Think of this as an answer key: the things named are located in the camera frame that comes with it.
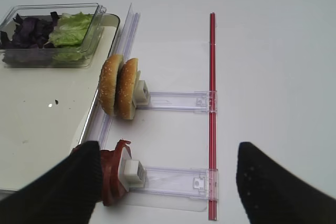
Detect white bun pusher block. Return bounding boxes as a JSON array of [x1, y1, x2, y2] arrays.
[[132, 71, 150, 107]]

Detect white meat pusher block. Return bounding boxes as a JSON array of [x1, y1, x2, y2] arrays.
[[118, 148, 146, 191]]

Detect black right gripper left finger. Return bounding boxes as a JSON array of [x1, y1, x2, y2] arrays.
[[1, 141, 102, 223]]

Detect stacked brown meat patties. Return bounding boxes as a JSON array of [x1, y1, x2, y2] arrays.
[[100, 140, 131, 207]]

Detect sesame bun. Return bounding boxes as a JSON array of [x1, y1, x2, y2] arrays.
[[115, 58, 139, 120], [98, 54, 124, 116]]

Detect clear plastic salad container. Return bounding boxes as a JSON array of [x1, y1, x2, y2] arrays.
[[1, 3, 106, 68]]

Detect front red meat slice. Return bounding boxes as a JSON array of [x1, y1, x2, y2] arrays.
[[70, 144, 82, 154]]

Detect white metal tray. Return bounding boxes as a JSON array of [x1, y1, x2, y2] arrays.
[[1, 14, 120, 192]]

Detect right clear divider rail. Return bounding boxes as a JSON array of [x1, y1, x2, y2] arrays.
[[86, 3, 142, 146]]

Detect clear meat pusher track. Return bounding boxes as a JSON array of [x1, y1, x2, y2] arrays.
[[130, 166, 218, 201]]

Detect rear sesame bun top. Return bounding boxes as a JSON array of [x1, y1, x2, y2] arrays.
[[115, 58, 139, 120]]

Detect front sesame bun top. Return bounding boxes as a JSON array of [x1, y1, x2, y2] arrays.
[[98, 54, 124, 116]]

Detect right red strip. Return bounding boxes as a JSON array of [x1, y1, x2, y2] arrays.
[[208, 12, 217, 221]]

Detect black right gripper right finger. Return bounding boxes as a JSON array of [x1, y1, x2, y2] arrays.
[[236, 142, 335, 223]]

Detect clear bun pusher track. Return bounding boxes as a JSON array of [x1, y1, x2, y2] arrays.
[[137, 91, 217, 113]]

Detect green lettuce leaves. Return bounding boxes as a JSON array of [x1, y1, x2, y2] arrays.
[[49, 12, 93, 47]]

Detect purple cabbage leaves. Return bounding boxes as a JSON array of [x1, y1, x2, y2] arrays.
[[1, 12, 60, 49]]

